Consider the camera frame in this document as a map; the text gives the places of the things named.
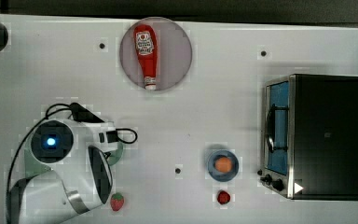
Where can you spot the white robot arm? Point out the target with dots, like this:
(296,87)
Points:
(77,153)

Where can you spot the grey round plate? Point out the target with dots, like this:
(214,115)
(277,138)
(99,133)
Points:
(174,54)

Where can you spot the orange fruit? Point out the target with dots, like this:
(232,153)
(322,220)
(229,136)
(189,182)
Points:
(223,165)

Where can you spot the blue bowl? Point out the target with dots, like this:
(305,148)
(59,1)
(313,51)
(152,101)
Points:
(222,176)

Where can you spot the red ketchup bottle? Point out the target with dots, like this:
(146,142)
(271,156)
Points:
(146,46)

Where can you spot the dark red round fruit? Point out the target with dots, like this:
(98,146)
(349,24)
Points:
(223,197)

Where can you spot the red strawberry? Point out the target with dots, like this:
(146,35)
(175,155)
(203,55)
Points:
(117,201)

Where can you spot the black toaster oven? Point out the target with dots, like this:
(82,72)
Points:
(310,137)

